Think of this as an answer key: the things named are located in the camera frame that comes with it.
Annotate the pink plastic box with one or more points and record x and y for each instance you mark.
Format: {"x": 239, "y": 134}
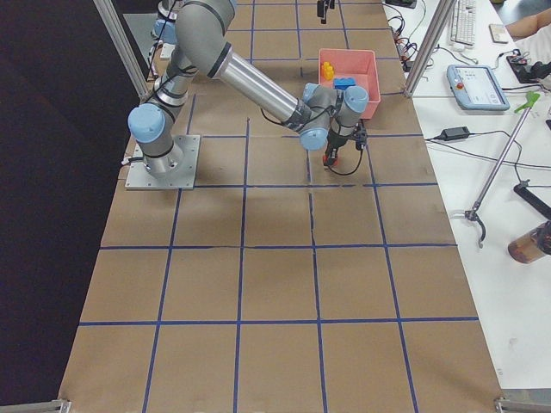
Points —
{"x": 357, "y": 64}

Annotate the brown bottle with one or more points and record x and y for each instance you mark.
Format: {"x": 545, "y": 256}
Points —
{"x": 531, "y": 246}

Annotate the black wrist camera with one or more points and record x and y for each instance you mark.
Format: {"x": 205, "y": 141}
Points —
{"x": 360, "y": 136}

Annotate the green handled reach grabber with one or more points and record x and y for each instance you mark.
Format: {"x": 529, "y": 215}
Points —
{"x": 472, "y": 213}

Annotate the blue toy block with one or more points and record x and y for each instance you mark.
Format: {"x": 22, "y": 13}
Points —
{"x": 343, "y": 83}

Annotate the red toy block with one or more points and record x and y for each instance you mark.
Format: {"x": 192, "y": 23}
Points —
{"x": 330, "y": 162}

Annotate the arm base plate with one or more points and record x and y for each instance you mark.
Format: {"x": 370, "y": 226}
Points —
{"x": 177, "y": 170}

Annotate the white keyboard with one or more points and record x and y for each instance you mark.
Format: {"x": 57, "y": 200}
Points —
{"x": 462, "y": 23}

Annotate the aluminium frame post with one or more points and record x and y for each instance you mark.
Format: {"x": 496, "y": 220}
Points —
{"x": 122, "y": 44}
{"x": 436, "y": 26}

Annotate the black power adapter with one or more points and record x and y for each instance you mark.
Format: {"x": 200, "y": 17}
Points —
{"x": 454, "y": 133}

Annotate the smartphone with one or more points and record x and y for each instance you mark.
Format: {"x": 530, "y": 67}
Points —
{"x": 499, "y": 33}

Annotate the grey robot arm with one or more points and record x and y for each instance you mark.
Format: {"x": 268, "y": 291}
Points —
{"x": 164, "y": 29}
{"x": 324, "y": 118}

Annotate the aluminium frame post left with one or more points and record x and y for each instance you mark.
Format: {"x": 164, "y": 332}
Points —
{"x": 122, "y": 44}

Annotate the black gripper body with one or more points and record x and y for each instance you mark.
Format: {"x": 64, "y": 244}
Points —
{"x": 335, "y": 143}
{"x": 321, "y": 7}

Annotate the yellow toy block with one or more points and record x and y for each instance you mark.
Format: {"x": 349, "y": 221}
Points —
{"x": 327, "y": 71}

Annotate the teach pendant tablet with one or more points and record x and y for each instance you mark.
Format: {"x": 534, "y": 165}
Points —
{"x": 476, "y": 88}

